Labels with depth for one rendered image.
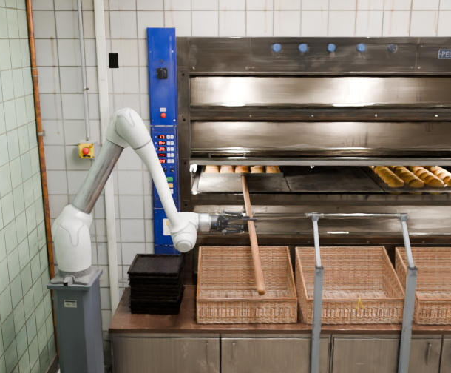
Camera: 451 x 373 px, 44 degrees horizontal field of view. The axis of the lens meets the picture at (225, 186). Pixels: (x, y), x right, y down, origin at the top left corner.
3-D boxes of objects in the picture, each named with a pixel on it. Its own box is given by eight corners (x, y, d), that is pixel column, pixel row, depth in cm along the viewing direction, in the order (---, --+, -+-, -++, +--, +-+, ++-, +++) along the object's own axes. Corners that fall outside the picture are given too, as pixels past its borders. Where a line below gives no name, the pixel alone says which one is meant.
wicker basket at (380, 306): (292, 287, 354) (293, 246, 347) (381, 286, 355) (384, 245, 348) (304, 326, 307) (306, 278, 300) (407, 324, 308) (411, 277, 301)
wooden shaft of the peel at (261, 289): (265, 296, 209) (265, 289, 208) (257, 296, 209) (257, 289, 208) (245, 179, 374) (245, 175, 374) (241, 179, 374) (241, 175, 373)
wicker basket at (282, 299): (198, 286, 355) (197, 245, 348) (287, 286, 355) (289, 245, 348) (195, 325, 308) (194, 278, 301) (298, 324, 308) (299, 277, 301)
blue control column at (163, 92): (182, 256, 556) (177, 30, 500) (199, 257, 556) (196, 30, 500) (158, 368, 369) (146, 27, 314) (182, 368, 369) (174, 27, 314)
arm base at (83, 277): (46, 288, 256) (45, 276, 254) (63, 268, 277) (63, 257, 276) (85, 289, 254) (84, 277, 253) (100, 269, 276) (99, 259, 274)
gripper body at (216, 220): (210, 212, 288) (228, 212, 288) (210, 228, 290) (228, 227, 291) (209, 216, 281) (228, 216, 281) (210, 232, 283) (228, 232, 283)
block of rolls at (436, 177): (367, 166, 413) (367, 159, 411) (432, 166, 412) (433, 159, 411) (390, 188, 354) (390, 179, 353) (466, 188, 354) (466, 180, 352)
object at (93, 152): (81, 156, 336) (80, 140, 334) (97, 156, 336) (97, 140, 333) (78, 159, 329) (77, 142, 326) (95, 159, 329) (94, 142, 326)
